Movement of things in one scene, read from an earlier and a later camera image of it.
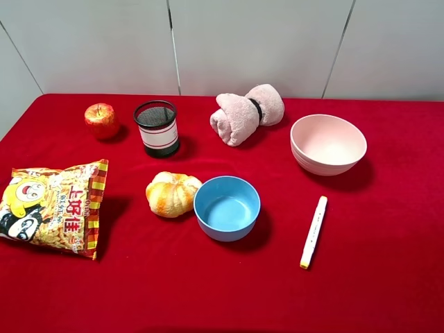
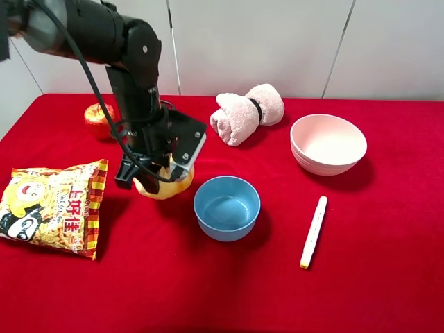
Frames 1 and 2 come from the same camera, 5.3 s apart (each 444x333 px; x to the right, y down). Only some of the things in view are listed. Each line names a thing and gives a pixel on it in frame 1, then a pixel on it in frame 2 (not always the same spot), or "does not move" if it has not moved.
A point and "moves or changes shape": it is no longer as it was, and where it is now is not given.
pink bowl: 327,145 does not move
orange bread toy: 171,195 moves or changes shape
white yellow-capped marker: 313,233 does not move
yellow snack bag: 57,208 does not move
